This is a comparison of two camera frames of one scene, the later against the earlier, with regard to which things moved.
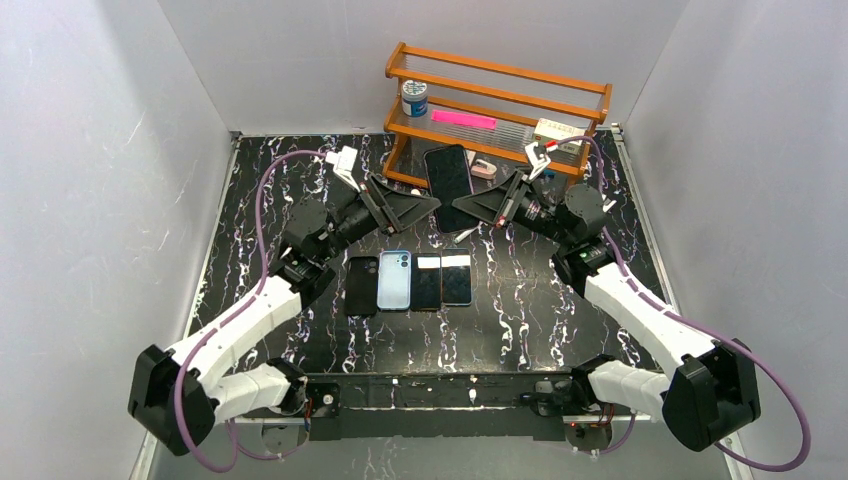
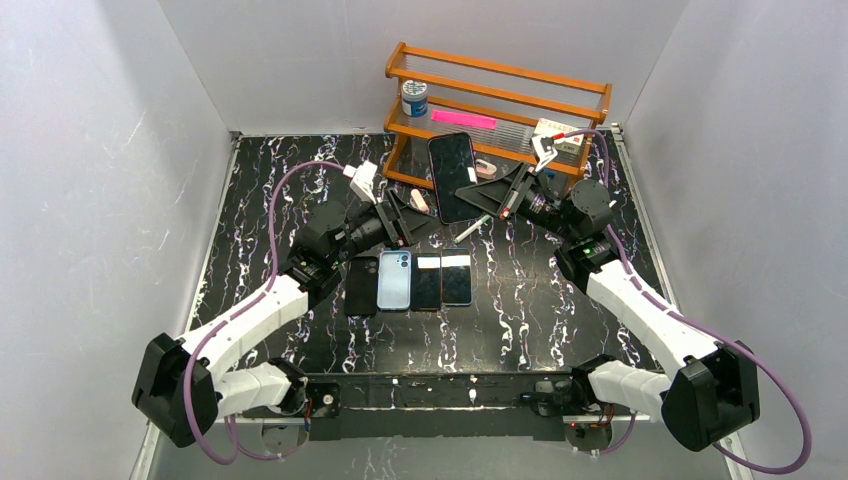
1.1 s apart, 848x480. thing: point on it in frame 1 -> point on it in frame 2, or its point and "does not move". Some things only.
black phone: (456, 276) does not move
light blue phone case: (394, 274) does not move
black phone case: (362, 277) does not move
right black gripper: (510, 200) -> (515, 196)
